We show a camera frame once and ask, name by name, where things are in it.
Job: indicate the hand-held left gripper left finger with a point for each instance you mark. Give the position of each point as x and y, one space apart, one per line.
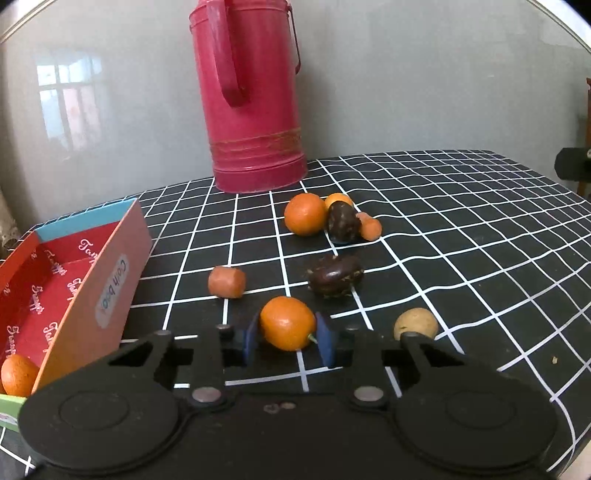
251 340

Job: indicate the black white checked tablecloth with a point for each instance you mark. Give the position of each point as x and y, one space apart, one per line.
461 230

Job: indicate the red thermos flask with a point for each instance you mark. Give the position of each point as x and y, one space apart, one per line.
251 115

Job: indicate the orange with green stem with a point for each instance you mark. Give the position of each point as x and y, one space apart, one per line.
287 322

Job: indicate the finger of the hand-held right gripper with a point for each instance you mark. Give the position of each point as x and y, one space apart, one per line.
571 162

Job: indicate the dark brown passion fruit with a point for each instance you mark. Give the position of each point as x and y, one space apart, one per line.
335 275
344 222

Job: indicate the small orange carrot piece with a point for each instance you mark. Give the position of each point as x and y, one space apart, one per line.
371 227

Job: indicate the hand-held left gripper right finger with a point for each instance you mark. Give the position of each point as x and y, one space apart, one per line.
325 342

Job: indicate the small orange kumquat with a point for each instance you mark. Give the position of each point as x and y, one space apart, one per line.
338 199

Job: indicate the brown wooden post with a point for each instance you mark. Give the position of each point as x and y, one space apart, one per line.
588 120

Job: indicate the red cardboard box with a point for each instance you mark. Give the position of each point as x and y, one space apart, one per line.
115 258

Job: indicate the large round orange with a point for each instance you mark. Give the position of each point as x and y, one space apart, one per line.
304 214

